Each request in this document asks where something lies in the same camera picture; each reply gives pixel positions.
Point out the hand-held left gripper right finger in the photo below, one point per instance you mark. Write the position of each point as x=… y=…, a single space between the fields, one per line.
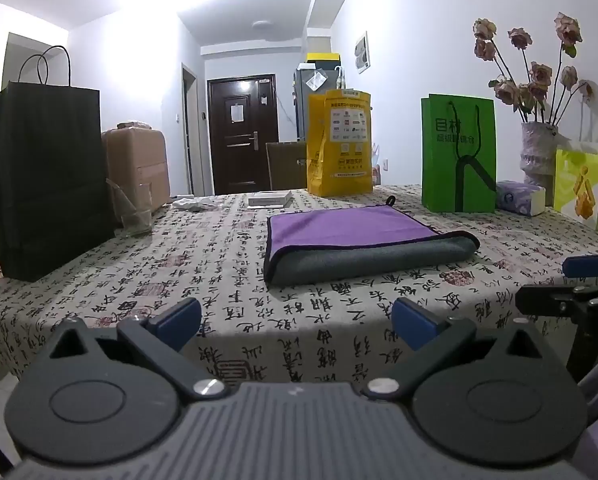
x=414 y=322

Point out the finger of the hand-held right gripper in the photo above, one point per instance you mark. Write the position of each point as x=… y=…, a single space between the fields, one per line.
x=591 y=265
x=544 y=300

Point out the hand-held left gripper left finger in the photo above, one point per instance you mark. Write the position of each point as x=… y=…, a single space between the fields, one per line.
x=179 y=317

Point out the purple and grey towel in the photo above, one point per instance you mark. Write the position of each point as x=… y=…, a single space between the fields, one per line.
x=349 y=240

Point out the printed calligraphy tablecloth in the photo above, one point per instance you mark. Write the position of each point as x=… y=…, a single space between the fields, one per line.
x=204 y=260

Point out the yellow-green and white bag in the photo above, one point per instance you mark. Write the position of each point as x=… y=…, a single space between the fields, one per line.
x=581 y=187

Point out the purple and white tissue pack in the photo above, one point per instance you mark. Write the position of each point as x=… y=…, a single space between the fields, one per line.
x=521 y=197

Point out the crumpled white tissue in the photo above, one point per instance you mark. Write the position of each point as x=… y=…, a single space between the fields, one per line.
x=194 y=203

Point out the clear glass container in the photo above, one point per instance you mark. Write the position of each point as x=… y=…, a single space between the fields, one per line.
x=131 y=212

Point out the wrapped white vase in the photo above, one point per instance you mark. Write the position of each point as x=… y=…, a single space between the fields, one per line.
x=538 y=155

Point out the flat white box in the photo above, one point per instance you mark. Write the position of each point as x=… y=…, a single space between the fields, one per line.
x=270 y=199

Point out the beige suitcase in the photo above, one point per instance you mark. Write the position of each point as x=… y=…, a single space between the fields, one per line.
x=139 y=165

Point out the green paper bag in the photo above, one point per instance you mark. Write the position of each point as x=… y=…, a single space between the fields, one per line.
x=456 y=155

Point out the brown cardboard box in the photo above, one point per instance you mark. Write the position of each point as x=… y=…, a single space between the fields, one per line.
x=286 y=165

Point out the yellow paper bag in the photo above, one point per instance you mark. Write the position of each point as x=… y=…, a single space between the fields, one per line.
x=339 y=145

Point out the dark brown door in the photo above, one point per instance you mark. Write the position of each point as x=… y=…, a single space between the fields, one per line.
x=241 y=135

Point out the dried pink flowers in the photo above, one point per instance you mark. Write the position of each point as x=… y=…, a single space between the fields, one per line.
x=534 y=77

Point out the black paper bag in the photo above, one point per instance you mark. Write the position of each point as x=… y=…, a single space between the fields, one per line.
x=44 y=175

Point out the grey refrigerator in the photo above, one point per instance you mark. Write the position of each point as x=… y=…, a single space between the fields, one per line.
x=316 y=80

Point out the yellow box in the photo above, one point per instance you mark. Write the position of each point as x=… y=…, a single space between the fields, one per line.
x=324 y=57

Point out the framed wall picture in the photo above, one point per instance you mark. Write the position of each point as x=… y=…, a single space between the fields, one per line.
x=362 y=52

